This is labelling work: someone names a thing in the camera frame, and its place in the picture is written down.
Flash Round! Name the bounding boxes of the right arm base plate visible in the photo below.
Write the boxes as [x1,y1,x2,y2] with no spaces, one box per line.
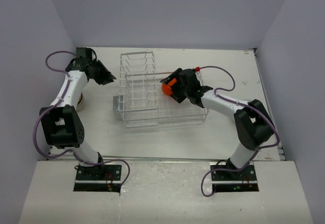
[210,162,259,193]

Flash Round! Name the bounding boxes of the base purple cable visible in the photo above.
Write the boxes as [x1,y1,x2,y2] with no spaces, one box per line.
[199,164,244,197]
[101,157,131,190]

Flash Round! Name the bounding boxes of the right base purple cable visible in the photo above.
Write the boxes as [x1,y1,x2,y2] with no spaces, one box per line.
[199,164,244,197]

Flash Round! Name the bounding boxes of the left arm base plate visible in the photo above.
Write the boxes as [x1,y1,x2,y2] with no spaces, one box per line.
[73,164,122,193]

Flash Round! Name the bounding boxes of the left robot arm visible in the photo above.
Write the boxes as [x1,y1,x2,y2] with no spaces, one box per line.
[34,47,116,180]

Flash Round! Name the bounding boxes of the small orange bowl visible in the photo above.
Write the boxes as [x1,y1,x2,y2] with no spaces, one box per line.
[161,78,177,97]

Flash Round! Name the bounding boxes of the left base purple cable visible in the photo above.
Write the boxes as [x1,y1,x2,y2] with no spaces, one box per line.
[101,157,131,190]

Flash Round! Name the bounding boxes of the plain beige bowl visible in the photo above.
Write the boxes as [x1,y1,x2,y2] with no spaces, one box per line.
[76,93,84,112]

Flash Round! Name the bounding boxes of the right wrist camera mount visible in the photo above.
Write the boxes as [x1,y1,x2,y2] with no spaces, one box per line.
[194,67,204,86]

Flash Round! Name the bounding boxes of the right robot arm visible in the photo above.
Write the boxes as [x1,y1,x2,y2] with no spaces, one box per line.
[160,67,275,180]

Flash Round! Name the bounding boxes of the white wire dish rack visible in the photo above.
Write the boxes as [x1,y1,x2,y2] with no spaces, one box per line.
[113,51,208,128]

